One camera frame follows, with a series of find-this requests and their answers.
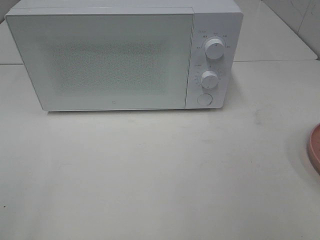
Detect white round door button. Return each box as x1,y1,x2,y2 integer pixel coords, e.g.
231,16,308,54
197,93,213,106

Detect pink round plate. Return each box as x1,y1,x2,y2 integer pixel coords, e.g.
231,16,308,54
307,124,320,174

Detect lower white round knob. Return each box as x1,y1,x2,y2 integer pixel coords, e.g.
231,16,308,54
200,70,219,89

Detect white round knob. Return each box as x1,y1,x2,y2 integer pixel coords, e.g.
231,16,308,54
200,70,219,89
203,37,225,60

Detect upper white round knob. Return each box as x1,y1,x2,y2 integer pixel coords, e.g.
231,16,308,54
203,37,225,60

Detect white microwave oven body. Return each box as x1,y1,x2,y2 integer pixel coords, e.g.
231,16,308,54
5,0,244,109

